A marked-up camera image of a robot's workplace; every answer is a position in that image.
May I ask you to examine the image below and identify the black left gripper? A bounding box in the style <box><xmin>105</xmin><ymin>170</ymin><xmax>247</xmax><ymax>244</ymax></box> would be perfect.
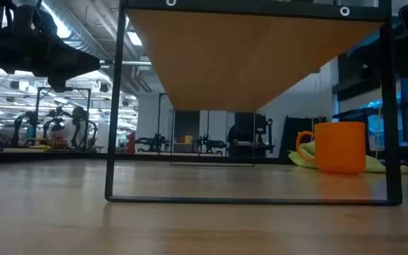
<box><xmin>0</xmin><ymin>30</ymin><xmax>101</xmax><ymax>94</ymax></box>

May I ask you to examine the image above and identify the bright orange plastic mug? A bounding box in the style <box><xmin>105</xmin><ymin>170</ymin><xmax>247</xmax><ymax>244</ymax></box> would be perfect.
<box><xmin>295</xmin><ymin>121</ymin><xmax>367</xmax><ymax>175</ymax></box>

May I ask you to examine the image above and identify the ceiling light panel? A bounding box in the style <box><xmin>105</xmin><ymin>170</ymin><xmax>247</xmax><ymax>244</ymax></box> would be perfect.
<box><xmin>127</xmin><ymin>30</ymin><xmax>143</xmax><ymax>47</ymax></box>

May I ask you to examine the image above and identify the red background object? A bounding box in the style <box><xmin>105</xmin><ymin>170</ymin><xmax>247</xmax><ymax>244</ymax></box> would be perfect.
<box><xmin>125</xmin><ymin>131</ymin><xmax>137</xmax><ymax>154</ymax></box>

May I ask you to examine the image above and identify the black office chair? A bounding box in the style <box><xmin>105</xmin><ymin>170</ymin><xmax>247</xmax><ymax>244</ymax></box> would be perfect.
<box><xmin>227</xmin><ymin>113</ymin><xmax>276</xmax><ymax>158</ymax></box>

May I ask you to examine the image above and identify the black upright panel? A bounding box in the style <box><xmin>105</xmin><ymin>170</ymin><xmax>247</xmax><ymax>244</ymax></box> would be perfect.
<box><xmin>278</xmin><ymin>115</ymin><xmax>327</xmax><ymax>159</ymax></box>

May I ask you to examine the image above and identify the light green cloth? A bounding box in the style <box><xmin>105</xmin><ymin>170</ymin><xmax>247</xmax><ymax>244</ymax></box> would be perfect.
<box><xmin>288</xmin><ymin>140</ymin><xmax>408</xmax><ymax>175</ymax></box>

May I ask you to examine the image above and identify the silver ceiling duct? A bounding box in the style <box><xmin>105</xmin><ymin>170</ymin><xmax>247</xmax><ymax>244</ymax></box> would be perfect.
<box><xmin>44</xmin><ymin>0</ymin><xmax>152</xmax><ymax>67</ymax></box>

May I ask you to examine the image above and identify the black frame wooden top shelf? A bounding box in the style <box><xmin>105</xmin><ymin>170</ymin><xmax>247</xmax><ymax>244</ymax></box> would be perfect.
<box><xmin>104</xmin><ymin>0</ymin><xmax>403</xmax><ymax>207</ymax></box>

